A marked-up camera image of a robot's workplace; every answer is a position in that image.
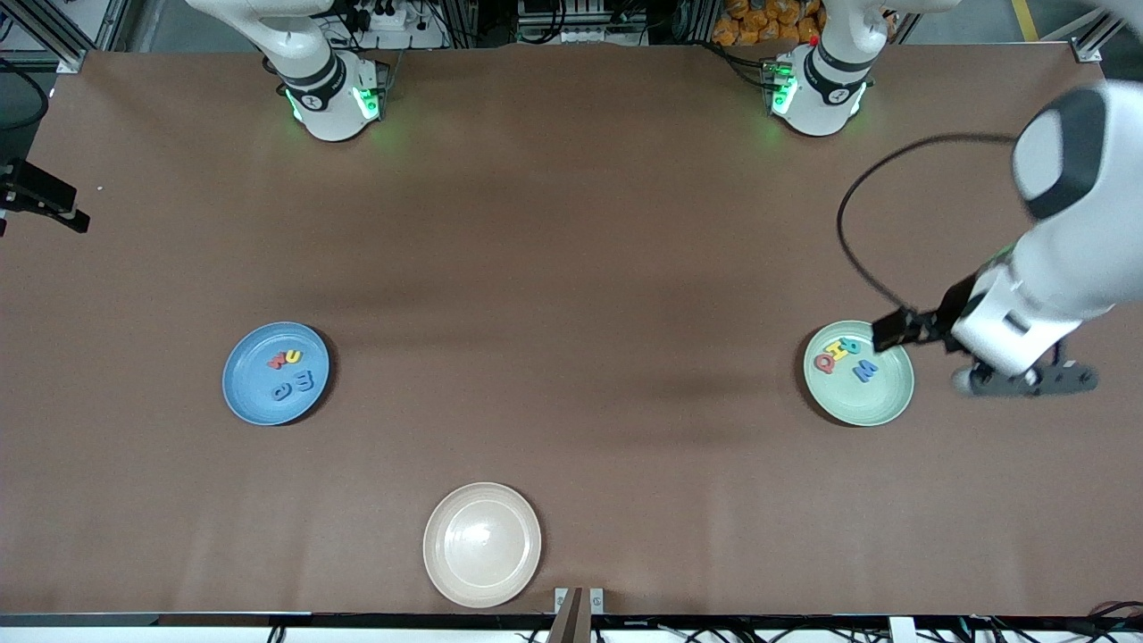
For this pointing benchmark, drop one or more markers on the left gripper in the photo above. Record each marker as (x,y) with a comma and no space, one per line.
(952,311)

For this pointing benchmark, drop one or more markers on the teal foam letter R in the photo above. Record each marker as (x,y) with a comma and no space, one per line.
(853,345)

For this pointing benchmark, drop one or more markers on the blue foam capital letter M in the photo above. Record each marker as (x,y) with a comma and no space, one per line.
(864,371)

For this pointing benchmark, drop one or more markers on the yellow foam letter H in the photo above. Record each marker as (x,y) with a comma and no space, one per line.
(836,347)

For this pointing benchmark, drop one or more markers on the pale green round plate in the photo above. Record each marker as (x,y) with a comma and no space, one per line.
(857,404)

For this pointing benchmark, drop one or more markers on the red foam letter Q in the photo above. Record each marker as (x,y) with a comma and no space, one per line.
(824,363)

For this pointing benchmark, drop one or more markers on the red foam small letter w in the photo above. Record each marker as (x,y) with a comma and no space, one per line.
(279,361)

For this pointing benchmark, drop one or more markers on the dark blue small foam letter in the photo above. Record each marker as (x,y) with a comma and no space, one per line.
(283,390)

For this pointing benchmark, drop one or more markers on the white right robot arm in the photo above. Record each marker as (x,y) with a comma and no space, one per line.
(326,107)

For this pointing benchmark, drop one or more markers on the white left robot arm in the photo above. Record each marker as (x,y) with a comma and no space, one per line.
(1072,259)

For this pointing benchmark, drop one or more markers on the blue round plate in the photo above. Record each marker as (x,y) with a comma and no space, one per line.
(250,393)

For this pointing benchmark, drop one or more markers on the orange mesh bag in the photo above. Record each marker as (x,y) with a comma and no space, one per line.
(759,22)

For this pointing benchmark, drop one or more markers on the white power strip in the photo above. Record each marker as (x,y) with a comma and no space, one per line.
(402,36)

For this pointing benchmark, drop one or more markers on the grey metal equipment rack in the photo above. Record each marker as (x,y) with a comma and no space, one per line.
(580,31)

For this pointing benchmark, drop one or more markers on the beige round plate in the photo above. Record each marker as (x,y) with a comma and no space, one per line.
(482,545)

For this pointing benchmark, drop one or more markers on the aluminium frame profile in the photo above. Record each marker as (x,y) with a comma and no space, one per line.
(1094,43)
(54,36)

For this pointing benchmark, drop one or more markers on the metal bracket with brown post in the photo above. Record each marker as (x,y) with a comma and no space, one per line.
(579,616)

